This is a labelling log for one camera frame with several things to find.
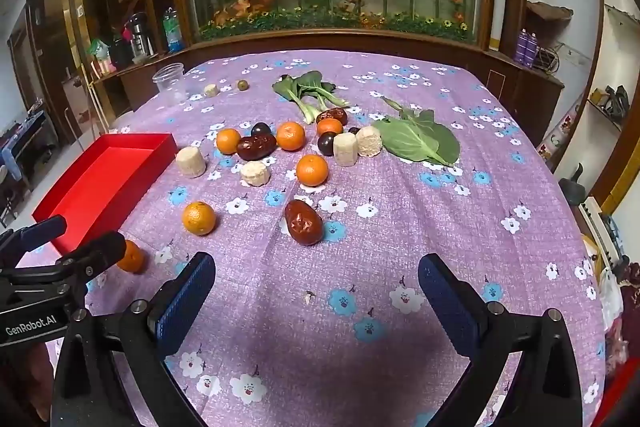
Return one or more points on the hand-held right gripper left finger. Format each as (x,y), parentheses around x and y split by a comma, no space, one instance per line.
(187,302)

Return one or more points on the purple floral tablecloth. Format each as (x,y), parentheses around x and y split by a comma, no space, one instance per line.
(350,307)

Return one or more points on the white appliance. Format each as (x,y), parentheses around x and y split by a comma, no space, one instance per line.
(600,227)

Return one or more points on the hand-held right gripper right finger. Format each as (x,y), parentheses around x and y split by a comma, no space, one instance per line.
(445,302)

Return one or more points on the small corn cob piece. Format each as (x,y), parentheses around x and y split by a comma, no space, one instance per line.
(211,90)

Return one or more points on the small green fruit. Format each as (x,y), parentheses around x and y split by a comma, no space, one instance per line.
(242,84)

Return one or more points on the green plastic bottle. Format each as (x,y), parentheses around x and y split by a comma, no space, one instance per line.
(171,29)

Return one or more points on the red date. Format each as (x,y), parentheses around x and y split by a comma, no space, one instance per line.
(332,114)
(256,147)
(303,222)

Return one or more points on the clear plastic cup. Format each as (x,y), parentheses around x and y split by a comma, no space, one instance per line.
(170,79)

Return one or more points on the green cabbage leaf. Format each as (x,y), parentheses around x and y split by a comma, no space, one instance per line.
(400,138)
(445,142)

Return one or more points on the orange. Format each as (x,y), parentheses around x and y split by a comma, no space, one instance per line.
(228,141)
(290,136)
(330,127)
(199,218)
(312,170)
(132,257)

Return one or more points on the green and white bag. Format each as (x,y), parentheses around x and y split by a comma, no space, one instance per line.
(98,52)

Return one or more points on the wooden wall shelf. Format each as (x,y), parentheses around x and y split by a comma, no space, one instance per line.
(550,11)

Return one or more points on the bok choy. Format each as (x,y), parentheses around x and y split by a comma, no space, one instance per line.
(302,92)

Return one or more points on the tools on wall shelf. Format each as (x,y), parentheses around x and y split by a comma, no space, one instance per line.
(612,99)

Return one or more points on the purple bottle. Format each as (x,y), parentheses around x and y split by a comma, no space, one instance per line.
(533,50)
(523,48)

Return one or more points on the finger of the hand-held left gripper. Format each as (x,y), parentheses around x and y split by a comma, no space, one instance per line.
(37,234)
(97,252)

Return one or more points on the metal thermos flask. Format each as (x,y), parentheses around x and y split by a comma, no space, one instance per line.
(140,34)

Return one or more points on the black kettle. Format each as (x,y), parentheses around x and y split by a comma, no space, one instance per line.
(572,187)

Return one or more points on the wooden cabinet with gold trim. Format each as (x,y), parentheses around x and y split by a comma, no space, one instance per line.
(75,7)

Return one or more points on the red box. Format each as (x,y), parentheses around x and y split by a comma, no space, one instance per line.
(107,177)

